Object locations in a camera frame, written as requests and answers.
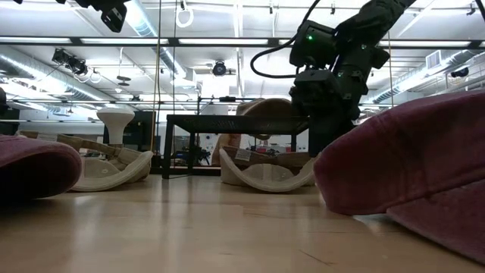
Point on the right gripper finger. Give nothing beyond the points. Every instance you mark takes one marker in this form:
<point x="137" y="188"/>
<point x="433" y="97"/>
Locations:
<point x="324" y="138"/>
<point x="348" y="125"/>

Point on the maroon baseball cap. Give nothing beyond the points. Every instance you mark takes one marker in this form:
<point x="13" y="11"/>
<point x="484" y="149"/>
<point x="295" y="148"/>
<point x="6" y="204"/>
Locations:
<point x="34" y="170"/>
<point x="409" y="159"/>

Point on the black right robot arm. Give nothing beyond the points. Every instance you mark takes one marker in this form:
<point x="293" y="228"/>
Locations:
<point x="371" y="22"/>

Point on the black overhead crossbar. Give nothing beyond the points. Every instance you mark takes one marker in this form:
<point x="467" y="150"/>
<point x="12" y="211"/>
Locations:
<point x="173" y="41"/>

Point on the black perforated metal shelf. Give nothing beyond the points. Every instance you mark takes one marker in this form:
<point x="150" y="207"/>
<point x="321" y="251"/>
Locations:
<point x="227" y="124"/>

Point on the black round ceiling lamp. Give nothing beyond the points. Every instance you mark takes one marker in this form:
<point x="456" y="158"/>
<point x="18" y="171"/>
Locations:
<point x="219" y="69"/>

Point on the white mushroom lamp metal base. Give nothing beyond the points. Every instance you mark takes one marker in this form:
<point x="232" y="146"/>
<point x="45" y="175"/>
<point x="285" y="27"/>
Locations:
<point x="115" y="119"/>

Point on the white air vent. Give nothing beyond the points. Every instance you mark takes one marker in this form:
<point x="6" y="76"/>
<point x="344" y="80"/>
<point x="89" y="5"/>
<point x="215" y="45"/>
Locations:
<point x="433" y="60"/>

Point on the black monitor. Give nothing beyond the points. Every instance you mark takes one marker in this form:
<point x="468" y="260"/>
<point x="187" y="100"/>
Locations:
<point x="142" y="130"/>

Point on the black background equipment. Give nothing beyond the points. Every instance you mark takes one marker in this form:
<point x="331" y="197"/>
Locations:
<point x="199" y="155"/>

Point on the black truss mounted camera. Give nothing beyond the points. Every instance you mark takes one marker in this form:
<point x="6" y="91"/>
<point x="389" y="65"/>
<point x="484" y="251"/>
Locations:
<point x="70" y="62"/>

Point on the silver ventilation duct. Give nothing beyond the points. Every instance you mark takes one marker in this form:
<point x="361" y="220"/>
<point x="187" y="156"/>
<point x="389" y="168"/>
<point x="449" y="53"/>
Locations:
<point x="38" y="74"/>
<point x="166" y="57"/>

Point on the black aluminium table frame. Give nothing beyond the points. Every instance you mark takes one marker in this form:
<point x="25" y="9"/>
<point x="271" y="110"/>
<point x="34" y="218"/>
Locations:
<point x="204" y="170"/>

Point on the small black ceiling camera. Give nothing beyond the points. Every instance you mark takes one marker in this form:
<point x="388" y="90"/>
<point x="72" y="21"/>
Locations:
<point x="460" y="72"/>

